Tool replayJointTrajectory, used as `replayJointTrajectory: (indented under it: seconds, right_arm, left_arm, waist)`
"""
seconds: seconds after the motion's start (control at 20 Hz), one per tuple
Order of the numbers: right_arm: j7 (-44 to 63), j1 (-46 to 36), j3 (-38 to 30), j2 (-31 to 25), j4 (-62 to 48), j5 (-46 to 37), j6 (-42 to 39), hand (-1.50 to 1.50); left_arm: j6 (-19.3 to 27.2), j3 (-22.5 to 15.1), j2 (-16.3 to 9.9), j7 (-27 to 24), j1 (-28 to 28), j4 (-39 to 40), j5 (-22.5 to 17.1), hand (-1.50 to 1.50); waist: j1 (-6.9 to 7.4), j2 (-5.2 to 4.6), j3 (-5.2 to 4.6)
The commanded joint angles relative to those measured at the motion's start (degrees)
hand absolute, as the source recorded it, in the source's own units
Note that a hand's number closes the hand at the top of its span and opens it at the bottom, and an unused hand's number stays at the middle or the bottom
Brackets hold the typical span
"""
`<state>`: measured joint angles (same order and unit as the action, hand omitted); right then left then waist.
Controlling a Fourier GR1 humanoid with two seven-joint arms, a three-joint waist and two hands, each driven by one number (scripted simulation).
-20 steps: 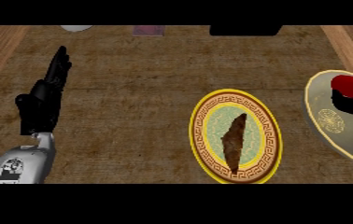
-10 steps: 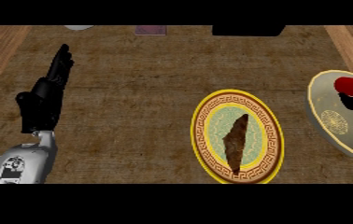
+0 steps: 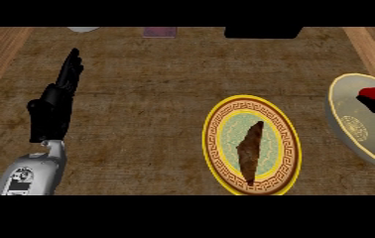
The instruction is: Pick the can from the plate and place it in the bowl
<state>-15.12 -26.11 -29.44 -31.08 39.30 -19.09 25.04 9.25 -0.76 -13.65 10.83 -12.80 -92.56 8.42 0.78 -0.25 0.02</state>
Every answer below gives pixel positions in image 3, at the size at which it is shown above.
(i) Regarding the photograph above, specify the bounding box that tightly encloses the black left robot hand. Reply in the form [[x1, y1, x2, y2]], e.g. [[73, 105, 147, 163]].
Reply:
[[26, 48, 85, 144]]

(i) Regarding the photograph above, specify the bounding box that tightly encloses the purple flat object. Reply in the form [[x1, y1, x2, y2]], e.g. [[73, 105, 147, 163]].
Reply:
[[141, 26, 178, 39]]

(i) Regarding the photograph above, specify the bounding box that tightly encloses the black appliance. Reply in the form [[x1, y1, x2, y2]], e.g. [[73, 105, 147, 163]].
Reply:
[[222, 26, 304, 40]]

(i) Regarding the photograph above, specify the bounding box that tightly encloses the yellow-rimmed patterned plate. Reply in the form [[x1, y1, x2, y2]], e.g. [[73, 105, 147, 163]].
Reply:
[[200, 94, 302, 196]]

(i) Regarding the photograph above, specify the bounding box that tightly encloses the red and black object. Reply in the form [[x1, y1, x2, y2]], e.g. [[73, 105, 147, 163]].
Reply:
[[354, 86, 375, 114]]

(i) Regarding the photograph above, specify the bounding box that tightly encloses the grey yellow-rimmed bowl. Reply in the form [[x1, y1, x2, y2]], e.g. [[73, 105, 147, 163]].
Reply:
[[323, 72, 375, 166]]

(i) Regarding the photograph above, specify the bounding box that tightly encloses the brown woven placemat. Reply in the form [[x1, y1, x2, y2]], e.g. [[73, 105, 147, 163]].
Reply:
[[0, 26, 375, 196]]

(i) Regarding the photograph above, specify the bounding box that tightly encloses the white object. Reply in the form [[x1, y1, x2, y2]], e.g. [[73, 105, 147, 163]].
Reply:
[[66, 26, 100, 34]]

